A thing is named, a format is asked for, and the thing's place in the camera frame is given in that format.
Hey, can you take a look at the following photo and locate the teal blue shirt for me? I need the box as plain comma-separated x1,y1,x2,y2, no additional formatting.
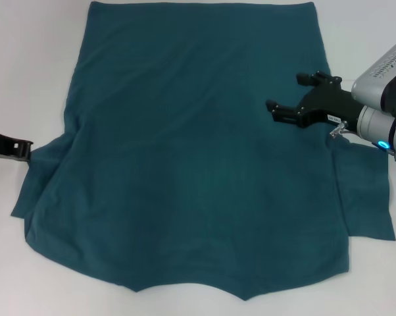
9,1,396,293

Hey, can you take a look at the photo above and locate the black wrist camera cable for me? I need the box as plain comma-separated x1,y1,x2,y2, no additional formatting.
387,113,396,151

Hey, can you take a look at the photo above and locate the right gripper cable with plugs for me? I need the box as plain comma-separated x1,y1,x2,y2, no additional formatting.
328,120,396,164

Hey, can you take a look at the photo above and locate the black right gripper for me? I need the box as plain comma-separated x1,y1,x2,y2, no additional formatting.
265,70,364,132

